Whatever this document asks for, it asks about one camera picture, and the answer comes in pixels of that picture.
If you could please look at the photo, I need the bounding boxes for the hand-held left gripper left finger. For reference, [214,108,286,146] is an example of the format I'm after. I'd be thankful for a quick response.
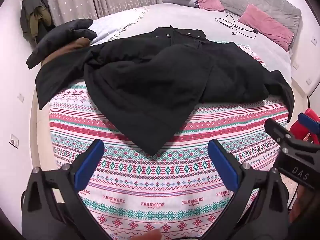
[21,139,113,240]

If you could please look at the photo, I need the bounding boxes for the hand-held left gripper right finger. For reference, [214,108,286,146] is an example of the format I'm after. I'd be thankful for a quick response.
[200,139,291,240]

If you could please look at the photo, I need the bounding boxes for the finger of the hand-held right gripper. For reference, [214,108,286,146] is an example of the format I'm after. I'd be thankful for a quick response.
[264,118,298,151]
[297,112,320,137]

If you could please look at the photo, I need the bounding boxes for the black padded coat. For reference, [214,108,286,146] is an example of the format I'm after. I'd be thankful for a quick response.
[35,25,295,157]

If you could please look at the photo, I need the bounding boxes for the person's right hand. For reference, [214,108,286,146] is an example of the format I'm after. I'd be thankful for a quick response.
[289,187,312,224]

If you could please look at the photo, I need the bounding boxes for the person's left hand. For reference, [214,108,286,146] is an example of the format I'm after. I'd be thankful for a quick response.
[139,228,163,240]

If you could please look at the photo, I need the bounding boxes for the red object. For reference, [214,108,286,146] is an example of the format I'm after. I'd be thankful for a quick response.
[290,107,320,143]

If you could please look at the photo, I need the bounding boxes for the red green patterned blanket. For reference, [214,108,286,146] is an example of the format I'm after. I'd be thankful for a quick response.
[49,44,292,240]

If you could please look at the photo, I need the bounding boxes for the brown garment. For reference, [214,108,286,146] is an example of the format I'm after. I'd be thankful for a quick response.
[42,37,92,66]

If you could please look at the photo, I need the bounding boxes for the dark grey puffer jacket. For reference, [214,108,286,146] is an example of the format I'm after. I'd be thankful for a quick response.
[26,19,98,70]

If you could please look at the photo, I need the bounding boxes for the white fringed blanket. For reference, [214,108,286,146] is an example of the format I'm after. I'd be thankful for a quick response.
[89,7,150,47]

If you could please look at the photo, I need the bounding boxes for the hanging dark coats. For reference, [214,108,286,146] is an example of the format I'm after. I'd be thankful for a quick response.
[20,0,56,47]

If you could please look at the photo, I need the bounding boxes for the grey blue pillow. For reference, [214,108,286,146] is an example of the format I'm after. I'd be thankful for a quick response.
[162,0,200,8]

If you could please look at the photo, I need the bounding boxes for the grey star print curtain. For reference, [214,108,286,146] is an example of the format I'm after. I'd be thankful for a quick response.
[37,0,160,28]

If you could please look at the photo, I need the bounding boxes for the black cable with adapter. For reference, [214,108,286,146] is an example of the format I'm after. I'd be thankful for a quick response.
[232,21,258,39]

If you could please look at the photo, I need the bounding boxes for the black cable with white charger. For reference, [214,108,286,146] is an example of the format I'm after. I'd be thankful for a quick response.
[215,15,238,35]

